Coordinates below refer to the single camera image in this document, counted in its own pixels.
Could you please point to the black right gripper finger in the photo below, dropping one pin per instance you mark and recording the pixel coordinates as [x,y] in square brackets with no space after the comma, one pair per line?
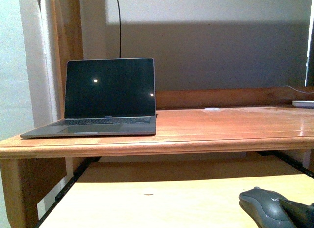
[301,215]

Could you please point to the grey Logitech computer mouse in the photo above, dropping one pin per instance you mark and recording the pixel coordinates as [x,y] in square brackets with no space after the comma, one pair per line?
[264,208]

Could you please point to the white flat device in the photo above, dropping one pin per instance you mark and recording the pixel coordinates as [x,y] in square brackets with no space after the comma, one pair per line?
[303,104]

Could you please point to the wooden pull-out keyboard tray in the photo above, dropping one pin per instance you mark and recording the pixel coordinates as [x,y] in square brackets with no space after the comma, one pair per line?
[174,194]

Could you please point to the grey open laptop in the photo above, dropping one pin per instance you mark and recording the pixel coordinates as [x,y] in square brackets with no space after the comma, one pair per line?
[106,97]

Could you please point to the black right slide rail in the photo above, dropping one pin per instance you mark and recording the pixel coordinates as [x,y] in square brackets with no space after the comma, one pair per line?
[289,160]

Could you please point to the black tray slide rail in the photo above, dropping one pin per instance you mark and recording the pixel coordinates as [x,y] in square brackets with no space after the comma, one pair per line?
[75,168]

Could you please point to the wooden desk frame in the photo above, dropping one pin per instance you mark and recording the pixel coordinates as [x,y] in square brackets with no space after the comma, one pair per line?
[210,55]

